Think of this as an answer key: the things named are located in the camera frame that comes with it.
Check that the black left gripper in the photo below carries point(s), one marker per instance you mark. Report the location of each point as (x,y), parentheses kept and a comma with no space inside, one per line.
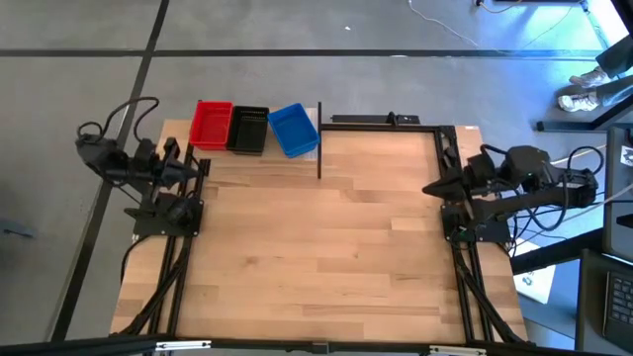
(151,165)

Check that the white paper sheet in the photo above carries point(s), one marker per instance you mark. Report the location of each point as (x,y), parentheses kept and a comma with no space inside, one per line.
(536,284)

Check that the black desk leg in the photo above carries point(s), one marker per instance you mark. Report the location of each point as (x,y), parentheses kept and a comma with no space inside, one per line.
(554,253)

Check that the black desk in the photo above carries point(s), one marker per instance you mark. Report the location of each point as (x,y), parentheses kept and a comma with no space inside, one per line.
(591,306)

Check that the red plastic basket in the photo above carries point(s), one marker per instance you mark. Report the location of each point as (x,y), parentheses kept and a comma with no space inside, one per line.
(211,126)

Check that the grey equipment case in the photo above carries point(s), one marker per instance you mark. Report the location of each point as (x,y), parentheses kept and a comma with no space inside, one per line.
(618,222)

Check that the blue plastic basket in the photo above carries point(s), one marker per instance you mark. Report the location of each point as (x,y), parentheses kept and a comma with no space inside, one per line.
(294,129)

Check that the black keyboard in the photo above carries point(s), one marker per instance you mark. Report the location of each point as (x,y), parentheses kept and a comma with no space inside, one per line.
(620,301)

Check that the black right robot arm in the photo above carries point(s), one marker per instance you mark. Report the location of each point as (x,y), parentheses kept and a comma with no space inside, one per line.
(534,197)

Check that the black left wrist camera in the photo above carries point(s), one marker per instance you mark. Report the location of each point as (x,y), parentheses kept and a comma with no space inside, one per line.
(171,147)

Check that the person's leg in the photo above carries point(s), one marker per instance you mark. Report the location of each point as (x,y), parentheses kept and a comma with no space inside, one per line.
(615,91)
(618,57)

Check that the black aluminium side frame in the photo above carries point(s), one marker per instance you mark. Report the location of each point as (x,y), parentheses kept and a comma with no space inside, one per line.
(148,228)
(494,235)

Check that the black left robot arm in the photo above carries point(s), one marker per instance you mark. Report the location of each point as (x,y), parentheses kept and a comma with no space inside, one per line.
(104,155)

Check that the black shelf post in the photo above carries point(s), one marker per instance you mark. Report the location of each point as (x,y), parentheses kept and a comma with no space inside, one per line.
(319,163)

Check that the person's foot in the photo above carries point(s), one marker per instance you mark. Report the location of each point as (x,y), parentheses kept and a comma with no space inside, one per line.
(578,102)
(589,78)

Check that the black plastic basket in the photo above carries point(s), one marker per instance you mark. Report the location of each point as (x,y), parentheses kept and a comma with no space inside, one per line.
(248,131)

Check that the black front crossbeam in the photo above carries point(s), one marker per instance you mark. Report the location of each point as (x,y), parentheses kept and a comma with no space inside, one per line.
(74,346)

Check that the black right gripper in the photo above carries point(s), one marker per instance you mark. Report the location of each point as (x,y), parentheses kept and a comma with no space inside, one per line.
(482,178)

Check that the black power strip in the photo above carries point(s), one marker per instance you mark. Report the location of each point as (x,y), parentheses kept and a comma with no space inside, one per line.
(361,119)

